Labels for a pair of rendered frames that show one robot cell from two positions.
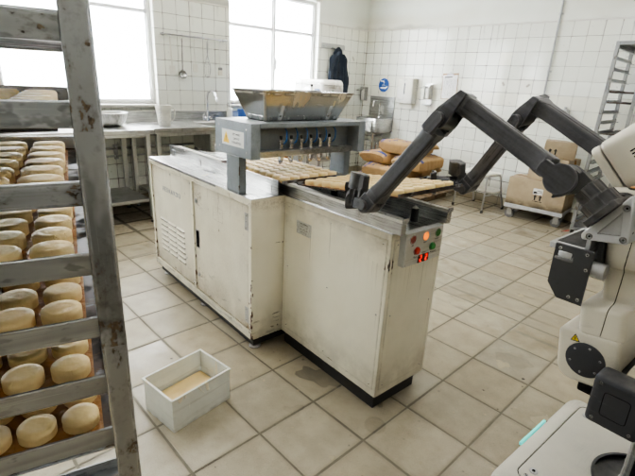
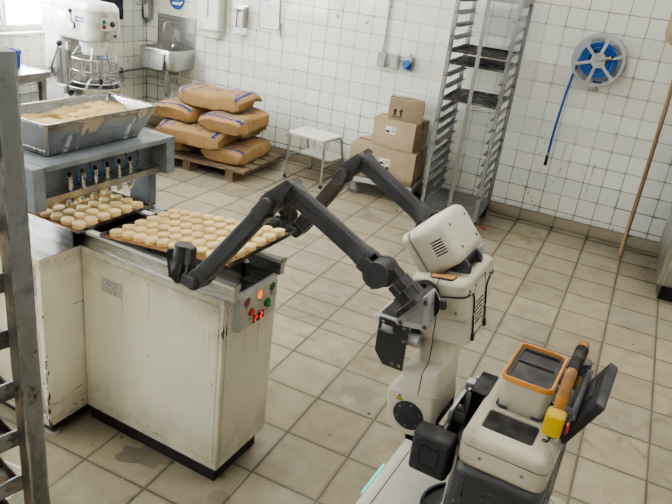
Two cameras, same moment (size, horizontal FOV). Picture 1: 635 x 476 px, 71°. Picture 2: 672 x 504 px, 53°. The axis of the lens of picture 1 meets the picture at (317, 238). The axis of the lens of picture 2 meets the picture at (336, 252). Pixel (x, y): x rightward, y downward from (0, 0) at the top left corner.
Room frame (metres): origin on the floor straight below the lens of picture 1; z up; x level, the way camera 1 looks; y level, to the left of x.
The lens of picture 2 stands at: (-0.42, 0.18, 1.97)
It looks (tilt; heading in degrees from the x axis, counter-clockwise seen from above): 24 degrees down; 337
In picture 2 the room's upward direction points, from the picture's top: 7 degrees clockwise
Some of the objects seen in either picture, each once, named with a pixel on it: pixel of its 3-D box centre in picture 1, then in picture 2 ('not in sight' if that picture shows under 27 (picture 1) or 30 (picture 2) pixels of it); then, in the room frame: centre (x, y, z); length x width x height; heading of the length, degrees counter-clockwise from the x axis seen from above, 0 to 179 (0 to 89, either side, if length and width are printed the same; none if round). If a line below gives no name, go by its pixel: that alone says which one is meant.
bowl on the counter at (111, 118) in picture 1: (110, 119); not in sight; (4.20, 1.98, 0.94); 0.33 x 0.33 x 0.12
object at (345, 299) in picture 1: (351, 284); (177, 343); (1.95, -0.18, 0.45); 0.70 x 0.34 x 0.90; 41
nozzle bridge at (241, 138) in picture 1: (293, 152); (82, 182); (2.33, 0.15, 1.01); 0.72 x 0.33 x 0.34; 131
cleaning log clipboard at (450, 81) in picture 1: (450, 88); (270, 14); (6.14, -1.63, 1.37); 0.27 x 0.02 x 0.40; 44
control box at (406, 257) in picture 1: (420, 245); (255, 303); (1.68, -0.42, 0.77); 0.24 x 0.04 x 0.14; 131
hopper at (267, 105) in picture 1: (294, 105); (80, 124); (2.33, 0.15, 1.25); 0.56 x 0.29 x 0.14; 131
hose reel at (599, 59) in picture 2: not in sight; (585, 104); (3.93, -3.68, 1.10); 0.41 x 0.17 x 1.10; 44
